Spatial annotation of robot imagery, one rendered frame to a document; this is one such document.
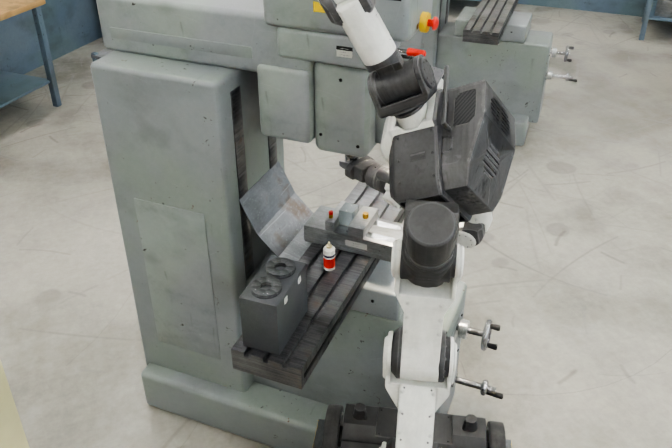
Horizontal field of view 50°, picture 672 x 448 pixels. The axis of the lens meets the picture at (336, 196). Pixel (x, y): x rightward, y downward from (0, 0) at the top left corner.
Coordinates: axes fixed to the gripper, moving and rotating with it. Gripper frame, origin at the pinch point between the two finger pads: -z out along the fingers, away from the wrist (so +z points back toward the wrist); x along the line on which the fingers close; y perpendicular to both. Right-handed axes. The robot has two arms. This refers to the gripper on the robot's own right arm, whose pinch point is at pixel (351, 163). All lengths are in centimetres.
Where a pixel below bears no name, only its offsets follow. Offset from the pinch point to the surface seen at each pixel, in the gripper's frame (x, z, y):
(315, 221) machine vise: 10.1, -8.4, 23.2
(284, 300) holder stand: 54, 29, 14
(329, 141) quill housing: 10.7, 0.8, -12.4
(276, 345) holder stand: 59, 30, 27
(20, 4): -36, -395, 29
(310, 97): 14.0, -4.3, -27.3
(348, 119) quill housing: 7.9, 6.9, -21.4
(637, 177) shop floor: -286, -19, 123
